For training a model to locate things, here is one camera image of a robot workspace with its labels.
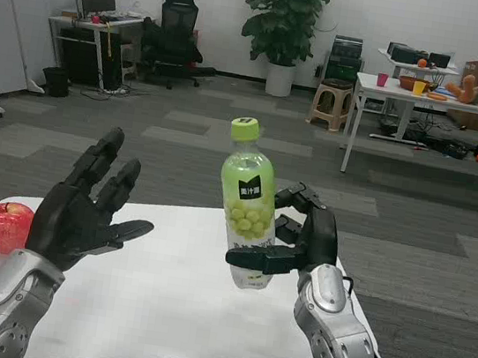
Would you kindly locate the black computer tower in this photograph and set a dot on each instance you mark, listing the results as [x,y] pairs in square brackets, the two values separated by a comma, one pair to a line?
[75,58]

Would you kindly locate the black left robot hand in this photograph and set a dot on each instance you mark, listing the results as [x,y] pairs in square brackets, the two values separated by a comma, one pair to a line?
[69,217]

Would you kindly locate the long white work table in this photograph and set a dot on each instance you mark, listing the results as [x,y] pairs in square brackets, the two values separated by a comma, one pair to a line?
[394,91]

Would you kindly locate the pink plastic cup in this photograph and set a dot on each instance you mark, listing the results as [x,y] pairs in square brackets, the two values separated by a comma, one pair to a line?
[382,80]

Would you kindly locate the orange fruit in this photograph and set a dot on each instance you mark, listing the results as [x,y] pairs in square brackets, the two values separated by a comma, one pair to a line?
[422,63]

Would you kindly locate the beige plastic stool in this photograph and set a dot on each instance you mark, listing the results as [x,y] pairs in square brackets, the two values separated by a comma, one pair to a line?
[330,103]

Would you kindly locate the yellow plastic cup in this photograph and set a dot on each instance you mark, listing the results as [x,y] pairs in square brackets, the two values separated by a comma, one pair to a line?
[419,88]

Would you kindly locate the small red object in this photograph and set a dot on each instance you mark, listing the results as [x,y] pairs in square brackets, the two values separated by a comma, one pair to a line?
[96,19]

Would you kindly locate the green grape juice bottle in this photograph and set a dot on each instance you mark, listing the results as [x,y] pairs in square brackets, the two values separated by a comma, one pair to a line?
[248,189]

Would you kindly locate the small white side table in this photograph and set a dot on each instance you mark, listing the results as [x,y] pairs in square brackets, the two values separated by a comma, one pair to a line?
[410,66]

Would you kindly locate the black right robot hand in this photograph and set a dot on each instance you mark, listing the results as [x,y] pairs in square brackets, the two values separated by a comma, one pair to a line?
[321,239]

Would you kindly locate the green leafy plant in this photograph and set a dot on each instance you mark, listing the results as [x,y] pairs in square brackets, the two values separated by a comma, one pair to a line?
[284,12]

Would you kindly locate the stacked black equipment cases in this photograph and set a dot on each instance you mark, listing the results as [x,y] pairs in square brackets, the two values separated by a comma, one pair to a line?
[345,62]

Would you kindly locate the red apple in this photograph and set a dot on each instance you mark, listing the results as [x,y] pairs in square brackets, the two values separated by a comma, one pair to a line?
[3,226]

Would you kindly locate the black office chair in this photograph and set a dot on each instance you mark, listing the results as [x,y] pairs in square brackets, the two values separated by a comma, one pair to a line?
[174,41]

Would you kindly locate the white computer desk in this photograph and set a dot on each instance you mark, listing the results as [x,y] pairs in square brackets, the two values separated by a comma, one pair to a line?
[109,23]

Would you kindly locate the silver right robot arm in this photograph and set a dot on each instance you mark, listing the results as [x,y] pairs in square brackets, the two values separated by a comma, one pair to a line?
[335,317]

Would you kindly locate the orange plush toy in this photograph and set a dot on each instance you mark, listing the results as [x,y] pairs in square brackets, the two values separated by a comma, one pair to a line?
[469,89]

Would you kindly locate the large black box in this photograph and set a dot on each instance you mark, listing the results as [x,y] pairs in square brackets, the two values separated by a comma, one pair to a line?
[402,53]

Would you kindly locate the black trash bin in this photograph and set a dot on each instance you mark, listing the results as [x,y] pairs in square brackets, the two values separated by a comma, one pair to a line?
[56,81]

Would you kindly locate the white plant pot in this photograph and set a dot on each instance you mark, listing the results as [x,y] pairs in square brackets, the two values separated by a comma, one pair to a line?
[279,80]

